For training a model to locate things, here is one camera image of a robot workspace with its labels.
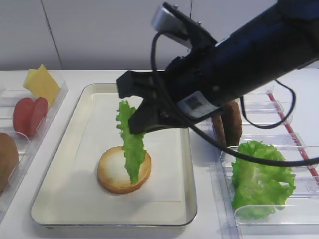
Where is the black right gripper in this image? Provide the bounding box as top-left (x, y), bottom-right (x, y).
top-left (116, 40), bottom-right (223, 135)

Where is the green lettuce leaf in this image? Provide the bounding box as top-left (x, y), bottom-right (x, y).
top-left (230, 140), bottom-right (297, 218)
top-left (116, 101), bottom-right (146, 184)

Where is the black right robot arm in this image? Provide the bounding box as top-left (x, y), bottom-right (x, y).
top-left (117, 0), bottom-right (319, 134)

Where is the left brown meat patty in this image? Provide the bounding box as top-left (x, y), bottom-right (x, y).
top-left (212, 116), bottom-right (227, 147)

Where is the right dark meat patty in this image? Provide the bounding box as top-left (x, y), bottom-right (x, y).
top-left (222, 101), bottom-right (242, 147)

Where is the front yellow cheese slice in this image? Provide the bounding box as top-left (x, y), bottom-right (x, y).
top-left (29, 65), bottom-right (60, 107)

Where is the yellow cheese slice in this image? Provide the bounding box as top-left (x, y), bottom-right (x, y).
top-left (29, 65), bottom-right (60, 107)
top-left (23, 69), bottom-right (37, 90)

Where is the right red tomato slice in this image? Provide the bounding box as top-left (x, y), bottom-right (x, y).
top-left (29, 97), bottom-right (48, 137)

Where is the red tomato slice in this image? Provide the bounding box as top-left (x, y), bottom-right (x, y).
top-left (13, 98), bottom-right (34, 137)
top-left (29, 97), bottom-right (48, 137)

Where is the rear yellow cheese slice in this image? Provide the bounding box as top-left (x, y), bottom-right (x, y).
top-left (23, 69), bottom-right (37, 90)

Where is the left red tomato slice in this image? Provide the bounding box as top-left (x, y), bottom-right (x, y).
top-left (13, 98), bottom-right (34, 137)

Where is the green lettuce leaf in rack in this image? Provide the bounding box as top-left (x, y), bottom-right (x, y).
top-left (230, 140), bottom-right (297, 218)

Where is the white paper tray liner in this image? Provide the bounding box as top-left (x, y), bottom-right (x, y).
top-left (48, 93), bottom-right (183, 202)

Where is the toasted bottom bun slice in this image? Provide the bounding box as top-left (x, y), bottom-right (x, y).
top-left (97, 146), bottom-right (152, 194)

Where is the clear acrylic left rack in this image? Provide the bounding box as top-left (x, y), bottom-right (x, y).
top-left (0, 71), bottom-right (68, 219)

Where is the clear acrylic rack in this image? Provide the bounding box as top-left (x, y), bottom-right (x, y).
top-left (0, 71), bottom-right (68, 219)
top-left (199, 85), bottom-right (319, 239)

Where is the clear acrylic right rack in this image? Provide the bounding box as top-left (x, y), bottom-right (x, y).
top-left (199, 85), bottom-right (319, 239)

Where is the brown bun in left rack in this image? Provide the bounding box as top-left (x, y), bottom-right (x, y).
top-left (0, 132), bottom-right (19, 193)

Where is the cream metal tray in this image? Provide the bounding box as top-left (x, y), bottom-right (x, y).
top-left (31, 83), bottom-right (197, 227)

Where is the black camera cable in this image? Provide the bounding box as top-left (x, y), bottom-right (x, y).
top-left (150, 31), bottom-right (319, 168)

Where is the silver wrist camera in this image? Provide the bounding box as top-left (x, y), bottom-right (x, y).
top-left (151, 2), bottom-right (217, 49)

